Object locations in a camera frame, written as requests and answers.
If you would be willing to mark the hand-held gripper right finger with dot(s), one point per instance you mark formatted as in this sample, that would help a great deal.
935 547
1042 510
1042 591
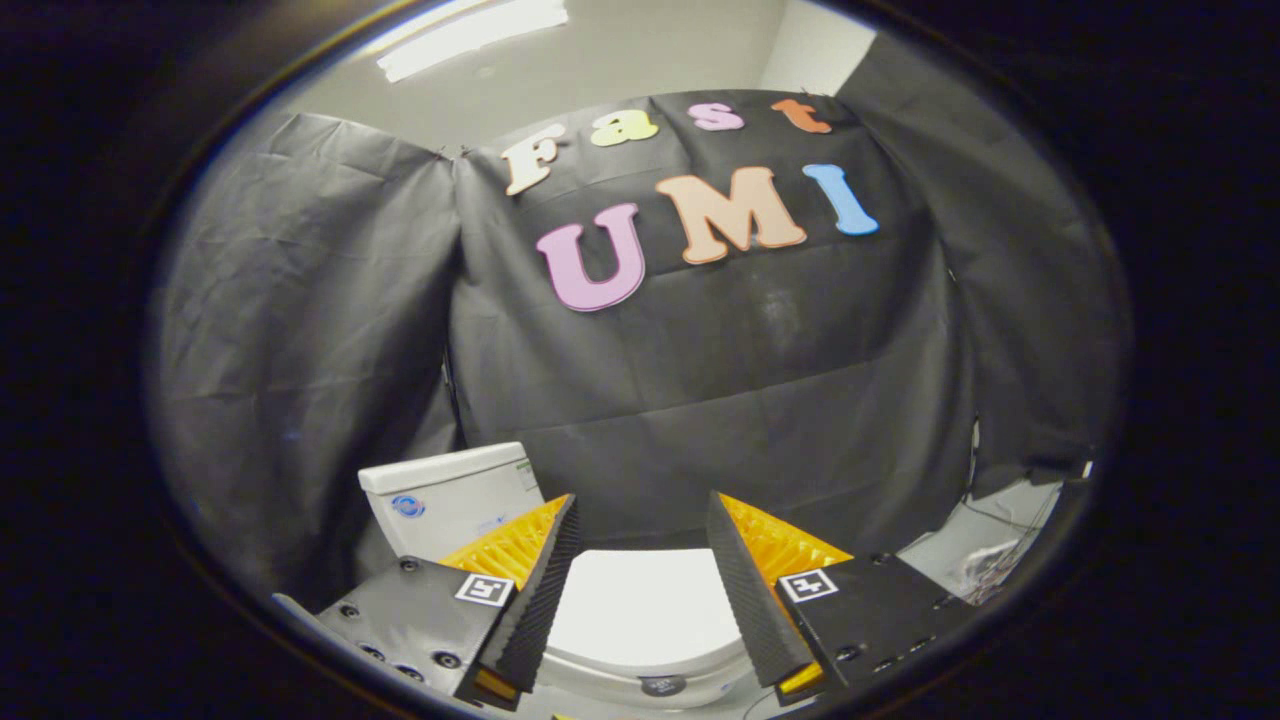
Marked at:
745 600

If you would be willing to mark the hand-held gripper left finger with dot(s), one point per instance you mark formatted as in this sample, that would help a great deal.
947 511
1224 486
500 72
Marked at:
540 600

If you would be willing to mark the white toilet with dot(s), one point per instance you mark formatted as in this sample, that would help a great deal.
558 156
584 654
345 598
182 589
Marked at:
450 515

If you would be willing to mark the white toilet tank lid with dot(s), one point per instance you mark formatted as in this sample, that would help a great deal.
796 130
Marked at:
440 470

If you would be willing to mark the black backdrop cloth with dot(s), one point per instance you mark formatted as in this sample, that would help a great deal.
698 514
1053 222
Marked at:
750 400

